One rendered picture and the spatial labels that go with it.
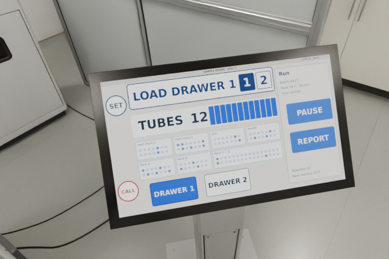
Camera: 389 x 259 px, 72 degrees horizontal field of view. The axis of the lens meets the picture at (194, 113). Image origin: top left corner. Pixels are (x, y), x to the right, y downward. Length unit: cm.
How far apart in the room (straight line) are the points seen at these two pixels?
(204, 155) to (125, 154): 16
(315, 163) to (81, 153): 178
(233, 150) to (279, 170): 11
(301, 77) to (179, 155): 30
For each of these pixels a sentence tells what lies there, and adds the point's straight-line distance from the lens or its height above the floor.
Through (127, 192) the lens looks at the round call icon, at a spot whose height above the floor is 101.
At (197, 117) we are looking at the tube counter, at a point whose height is 111.
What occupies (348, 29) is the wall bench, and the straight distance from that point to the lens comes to 255.
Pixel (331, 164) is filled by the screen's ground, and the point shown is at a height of 101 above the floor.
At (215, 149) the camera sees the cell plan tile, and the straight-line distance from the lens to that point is 55.
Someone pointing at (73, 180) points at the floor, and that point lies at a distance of 200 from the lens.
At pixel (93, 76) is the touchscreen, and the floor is 119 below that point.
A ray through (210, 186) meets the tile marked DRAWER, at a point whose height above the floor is 100.
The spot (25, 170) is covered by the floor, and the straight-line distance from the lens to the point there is 224.
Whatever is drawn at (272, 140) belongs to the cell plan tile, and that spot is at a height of 106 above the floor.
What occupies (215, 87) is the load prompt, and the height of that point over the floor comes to 115.
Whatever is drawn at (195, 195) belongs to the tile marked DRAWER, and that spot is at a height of 99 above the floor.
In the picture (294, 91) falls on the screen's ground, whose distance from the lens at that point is 60.
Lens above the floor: 147
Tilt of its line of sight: 41 degrees down
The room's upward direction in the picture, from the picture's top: 3 degrees counter-clockwise
